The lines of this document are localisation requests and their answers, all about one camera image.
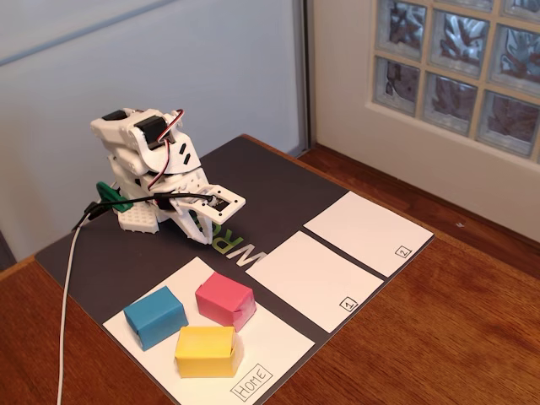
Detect black camera cable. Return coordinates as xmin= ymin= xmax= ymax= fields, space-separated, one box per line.
xmin=71 ymin=190 xmax=214 ymax=232

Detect red black white servo wire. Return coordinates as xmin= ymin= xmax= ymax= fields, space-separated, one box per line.
xmin=147 ymin=109 xmax=186 ymax=191

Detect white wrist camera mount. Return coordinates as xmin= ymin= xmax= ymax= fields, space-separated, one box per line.
xmin=185 ymin=184 xmax=246 ymax=224

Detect white sheet marked home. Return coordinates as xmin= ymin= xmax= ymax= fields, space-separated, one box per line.
xmin=102 ymin=256 xmax=316 ymax=405

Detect white sheet marked one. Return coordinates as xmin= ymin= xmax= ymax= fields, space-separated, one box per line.
xmin=244 ymin=229 xmax=385 ymax=334

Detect yellow paper box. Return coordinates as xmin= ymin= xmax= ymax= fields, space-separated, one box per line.
xmin=174 ymin=325 xmax=245 ymax=380

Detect white sheet marked two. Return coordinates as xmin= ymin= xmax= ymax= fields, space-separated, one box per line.
xmin=302 ymin=191 xmax=435 ymax=278

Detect blue paper box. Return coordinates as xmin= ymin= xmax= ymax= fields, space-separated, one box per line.
xmin=123 ymin=285 xmax=190 ymax=352

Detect grey metal door strip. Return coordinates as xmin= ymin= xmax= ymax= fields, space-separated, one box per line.
xmin=292 ymin=0 xmax=316 ymax=155

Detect black mat with lettering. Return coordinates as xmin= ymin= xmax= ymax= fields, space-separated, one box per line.
xmin=34 ymin=133 xmax=435 ymax=405

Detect green clamp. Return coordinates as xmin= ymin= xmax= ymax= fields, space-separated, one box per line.
xmin=95 ymin=181 xmax=135 ymax=213

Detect white cable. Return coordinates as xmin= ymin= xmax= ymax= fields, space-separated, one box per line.
xmin=56 ymin=213 xmax=92 ymax=405

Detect glass block window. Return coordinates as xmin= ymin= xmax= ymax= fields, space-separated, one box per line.
xmin=370 ymin=0 xmax=540 ymax=165

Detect red paper box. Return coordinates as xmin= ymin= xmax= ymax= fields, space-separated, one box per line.
xmin=195 ymin=271 xmax=257 ymax=333

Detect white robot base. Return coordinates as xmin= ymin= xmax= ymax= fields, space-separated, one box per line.
xmin=107 ymin=155 xmax=170 ymax=235

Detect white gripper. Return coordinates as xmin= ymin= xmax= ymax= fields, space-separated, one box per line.
xmin=141 ymin=166 xmax=213 ymax=246

